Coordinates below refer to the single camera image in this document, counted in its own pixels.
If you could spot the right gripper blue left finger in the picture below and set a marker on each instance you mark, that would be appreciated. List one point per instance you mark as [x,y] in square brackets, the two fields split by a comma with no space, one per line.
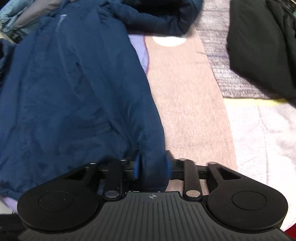
[121,176]

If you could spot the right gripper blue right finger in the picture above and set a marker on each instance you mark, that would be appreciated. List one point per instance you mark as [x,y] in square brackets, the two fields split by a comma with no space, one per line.
[186,171]

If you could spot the navy blue jacket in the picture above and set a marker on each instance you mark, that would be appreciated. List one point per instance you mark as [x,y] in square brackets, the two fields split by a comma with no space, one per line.
[74,92]

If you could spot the pink grey knit blanket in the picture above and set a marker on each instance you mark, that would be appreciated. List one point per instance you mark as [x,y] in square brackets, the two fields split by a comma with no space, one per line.
[211,113]

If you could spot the black folded garment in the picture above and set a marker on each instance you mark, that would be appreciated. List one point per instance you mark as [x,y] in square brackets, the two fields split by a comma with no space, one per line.
[261,45]

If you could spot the light blue quilt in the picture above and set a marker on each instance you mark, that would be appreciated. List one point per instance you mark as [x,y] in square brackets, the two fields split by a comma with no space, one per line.
[11,11]

